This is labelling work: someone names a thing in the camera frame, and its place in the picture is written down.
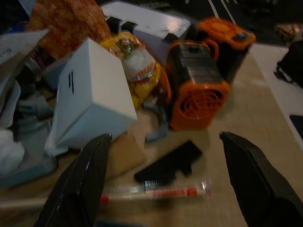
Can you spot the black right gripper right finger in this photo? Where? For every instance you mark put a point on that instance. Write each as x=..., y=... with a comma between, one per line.
x=258, y=184

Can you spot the brown cardboard piece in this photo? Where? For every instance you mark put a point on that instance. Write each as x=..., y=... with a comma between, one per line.
x=127, y=153

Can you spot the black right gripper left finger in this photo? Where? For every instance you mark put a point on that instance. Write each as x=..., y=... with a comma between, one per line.
x=82, y=179

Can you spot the white cardboard box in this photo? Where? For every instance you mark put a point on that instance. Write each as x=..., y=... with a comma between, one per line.
x=94, y=94

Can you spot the brown orange paper bag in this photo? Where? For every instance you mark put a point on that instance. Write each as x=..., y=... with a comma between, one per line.
x=68, y=26

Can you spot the orange black blower fan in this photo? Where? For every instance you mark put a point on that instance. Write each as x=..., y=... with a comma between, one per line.
x=196, y=94

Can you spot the white sheet of paper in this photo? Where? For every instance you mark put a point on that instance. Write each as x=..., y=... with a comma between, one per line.
x=16, y=45

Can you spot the light blue tray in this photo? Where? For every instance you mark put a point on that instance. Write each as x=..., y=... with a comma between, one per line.
x=30, y=165

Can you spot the black bag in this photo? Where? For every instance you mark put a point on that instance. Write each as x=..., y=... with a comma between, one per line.
x=292, y=61

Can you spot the yellow snack bag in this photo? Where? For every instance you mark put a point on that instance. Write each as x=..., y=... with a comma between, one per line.
x=142, y=71

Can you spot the large white box black tape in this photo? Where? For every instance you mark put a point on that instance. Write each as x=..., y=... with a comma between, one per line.
x=151, y=21

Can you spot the white crumpled tissue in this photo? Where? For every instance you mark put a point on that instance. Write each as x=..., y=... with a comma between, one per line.
x=10, y=153

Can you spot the orange black power tool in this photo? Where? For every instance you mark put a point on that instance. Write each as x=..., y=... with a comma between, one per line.
x=229, y=40

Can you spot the flat black plastic part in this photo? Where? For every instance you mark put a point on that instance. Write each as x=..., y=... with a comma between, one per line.
x=165, y=165

